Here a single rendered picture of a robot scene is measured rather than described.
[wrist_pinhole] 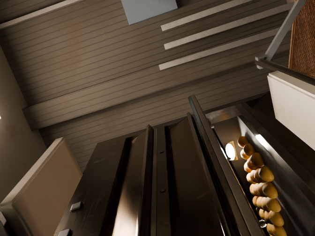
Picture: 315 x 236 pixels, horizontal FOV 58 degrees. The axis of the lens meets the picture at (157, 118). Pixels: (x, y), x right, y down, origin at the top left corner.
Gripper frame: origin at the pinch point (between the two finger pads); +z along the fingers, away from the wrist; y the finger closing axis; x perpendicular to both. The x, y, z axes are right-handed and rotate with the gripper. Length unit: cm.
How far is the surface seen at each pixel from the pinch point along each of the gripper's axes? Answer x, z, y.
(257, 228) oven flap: -40, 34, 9
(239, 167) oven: -98, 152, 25
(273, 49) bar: -16, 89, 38
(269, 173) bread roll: -72, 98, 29
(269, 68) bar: -19, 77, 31
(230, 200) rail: -41, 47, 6
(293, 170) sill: -55, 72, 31
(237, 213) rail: -41, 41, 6
